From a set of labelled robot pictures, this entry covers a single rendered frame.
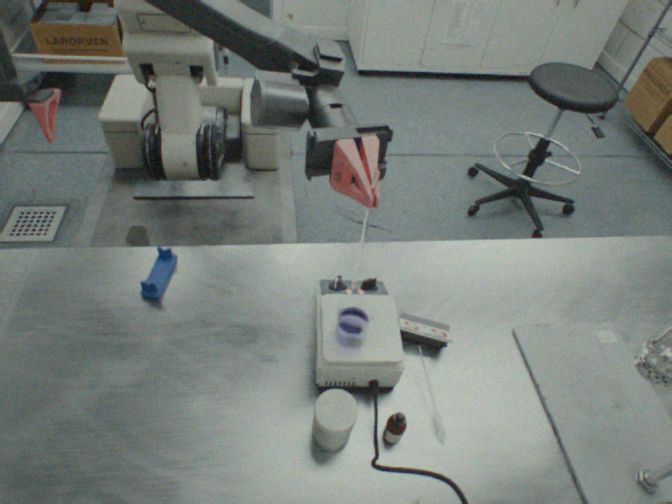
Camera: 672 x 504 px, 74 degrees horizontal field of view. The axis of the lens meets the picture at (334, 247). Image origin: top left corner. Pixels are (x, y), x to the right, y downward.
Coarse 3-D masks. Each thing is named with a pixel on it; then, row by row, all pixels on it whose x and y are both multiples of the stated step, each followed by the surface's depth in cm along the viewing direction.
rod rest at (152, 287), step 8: (160, 248) 83; (168, 248) 82; (160, 256) 84; (168, 256) 84; (176, 256) 85; (160, 264) 83; (168, 264) 83; (152, 272) 82; (160, 272) 82; (168, 272) 82; (144, 280) 77; (152, 280) 80; (160, 280) 81; (144, 288) 78; (152, 288) 78; (160, 288) 79; (144, 296) 79; (152, 296) 79
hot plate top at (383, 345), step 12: (324, 300) 71; (336, 300) 72; (372, 300) 72; (384, 300) 72; (324, 312) 70; (384, 312) 71; (396, 312) 71; (324, 324) 68; (372, 324) 69; (384, 324) 69; (396, 324) 69; (324, 336) 67; (372, 336) 68; (384, 336) 68; (396, 336) 68; (324, 348) 66; (336, 348) 66; (360, 348) 66; (372, 348) 66; (384, 348) 66; (396, 348) 67; (324, 360) 65; (336, 360) 64; (348, 360) 65; (360, 360) 65; (372, 360) 65; (384, 360) 65; (396, 360) 65
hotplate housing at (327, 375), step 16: (320, 304) 73; (320, 320) 71; (320, 336) 69; (320, 352) 67; (320, 368) 66; (336, 368) 66; (352, 368) 66; (368, 368) 67; (384, 368) 67; (400, 368) 67; (320, 384) 69; (336, 384) 69; (352, 384) 69; (368, 384) 70; (384, 384) 70
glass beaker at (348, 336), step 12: (348, 300) 64; (360, 300) 64; (336, 312) 62; (372, 312) 63; (336, 324) 64; (348, 324) 61; (336, 336) 65; (348, 336) 63; (360, 336) 63; (348, 348) 65
